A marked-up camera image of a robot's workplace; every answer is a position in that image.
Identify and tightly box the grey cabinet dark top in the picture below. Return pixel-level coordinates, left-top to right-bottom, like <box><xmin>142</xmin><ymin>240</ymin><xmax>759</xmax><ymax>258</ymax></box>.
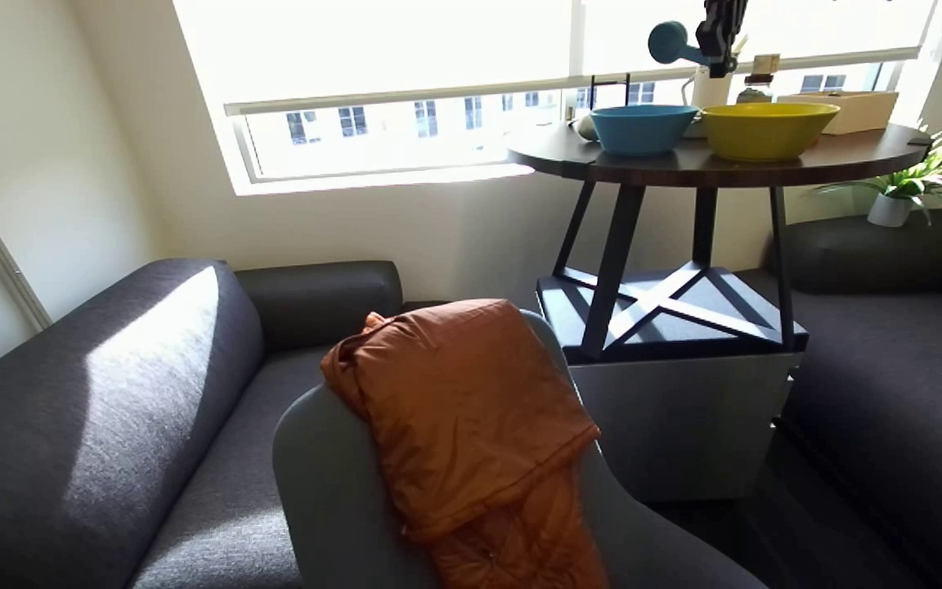
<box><xmin>535</xmin><ymin>258</ymin><xmax>815</xmax><ymax>508</ymax></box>

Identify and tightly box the blue plastic spoon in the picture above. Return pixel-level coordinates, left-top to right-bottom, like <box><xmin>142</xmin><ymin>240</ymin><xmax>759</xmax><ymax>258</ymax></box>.
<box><xmin>644</xmin><ymin>16</ymin><xmax>718</xmax><ymax>69</ymax></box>

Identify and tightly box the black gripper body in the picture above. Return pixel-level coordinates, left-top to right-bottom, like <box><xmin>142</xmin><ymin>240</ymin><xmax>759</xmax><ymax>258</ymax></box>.
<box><xmin>695</xmin><ymin>0</ymin><xmax>756</xmax><ymax>42</ymax></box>

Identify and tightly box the round dark wooden table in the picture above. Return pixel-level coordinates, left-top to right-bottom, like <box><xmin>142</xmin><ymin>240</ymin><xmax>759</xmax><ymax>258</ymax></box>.
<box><xmin>507</xmin><ymin>120</ymin><xmax>935</xmax><ymax>365</ymax></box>

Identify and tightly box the grey shell chair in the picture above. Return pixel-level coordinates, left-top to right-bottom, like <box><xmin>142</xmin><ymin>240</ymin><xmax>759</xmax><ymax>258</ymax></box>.
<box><xmin>270</xmin><ymin>309</ymin><xmax>772</xmax><ymax>589</ymax></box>

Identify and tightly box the blue bowl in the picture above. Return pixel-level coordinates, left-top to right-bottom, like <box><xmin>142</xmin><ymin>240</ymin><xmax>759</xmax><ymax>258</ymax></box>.
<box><xmin>588</xmin><ymin>101</ymin><xmax>702</xmax><ymax>161</ymax></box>

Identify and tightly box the orange jacket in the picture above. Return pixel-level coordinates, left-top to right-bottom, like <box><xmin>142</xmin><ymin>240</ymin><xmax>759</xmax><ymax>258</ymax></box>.
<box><xmin>319</xmin><ymin>294</ymin><xmax>614</xmax><ymax>589</ymax></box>

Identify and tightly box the yellow bowl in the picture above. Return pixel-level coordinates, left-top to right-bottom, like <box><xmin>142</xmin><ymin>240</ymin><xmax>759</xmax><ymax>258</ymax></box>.
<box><xmin>698</xmin><ymin>99</ymin><xmax>844</xmax><ymax>166</ymax></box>

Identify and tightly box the black metal chair frame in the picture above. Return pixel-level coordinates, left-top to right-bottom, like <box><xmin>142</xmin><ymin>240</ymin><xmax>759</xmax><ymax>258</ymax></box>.
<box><xmin>585</xmin><ymin>72</ymin><xmax>636</xmax><ymax>114</ymax></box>

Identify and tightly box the white window rail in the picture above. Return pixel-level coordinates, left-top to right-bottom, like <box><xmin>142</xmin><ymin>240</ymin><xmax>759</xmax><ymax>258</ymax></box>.
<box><xmin>219</xmin><ymin>47</ymin><xmax>922</xmax><ymax>120</ymax></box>

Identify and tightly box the green plant white pot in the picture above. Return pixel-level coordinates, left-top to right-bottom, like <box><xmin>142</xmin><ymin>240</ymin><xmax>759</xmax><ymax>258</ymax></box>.
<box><xmin>817</xmin><ymin>127</ymin><xmax>942</xmax><ymax>233</ymax></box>

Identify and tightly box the light wooden box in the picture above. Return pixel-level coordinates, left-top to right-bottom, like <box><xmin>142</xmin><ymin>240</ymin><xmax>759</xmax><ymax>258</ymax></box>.
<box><xmin>777</xmin><ymin>89</ymin><xmax>903</xmax><ymax>139</ymax></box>

